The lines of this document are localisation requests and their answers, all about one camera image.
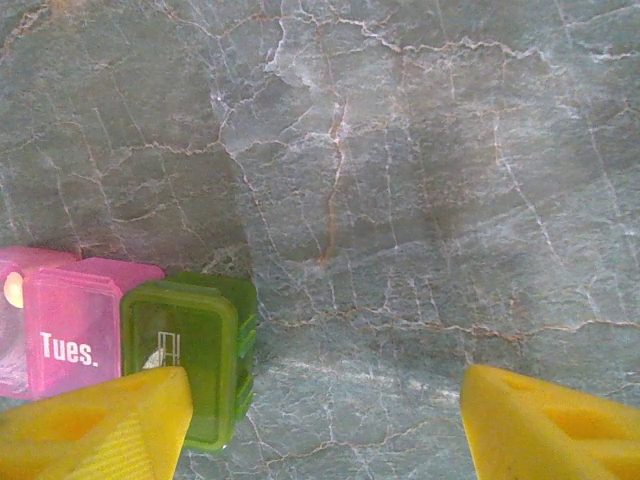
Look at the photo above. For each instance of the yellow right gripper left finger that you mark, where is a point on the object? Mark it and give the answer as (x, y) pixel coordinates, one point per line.
(75, 435)

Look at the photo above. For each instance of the round orange pill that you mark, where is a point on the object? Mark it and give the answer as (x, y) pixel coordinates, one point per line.
(12, 292)

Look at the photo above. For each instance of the green pill box marked Sun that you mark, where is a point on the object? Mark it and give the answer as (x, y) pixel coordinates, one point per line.
(200, 325)

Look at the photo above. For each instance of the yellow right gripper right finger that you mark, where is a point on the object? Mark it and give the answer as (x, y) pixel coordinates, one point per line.
(555, 435)

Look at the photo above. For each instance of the pink pill box marked Tues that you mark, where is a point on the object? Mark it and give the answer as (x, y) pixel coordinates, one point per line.
(75, 320)

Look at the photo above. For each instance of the pink pill box marked Mon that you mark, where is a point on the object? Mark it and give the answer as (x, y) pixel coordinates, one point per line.
(12, 350)

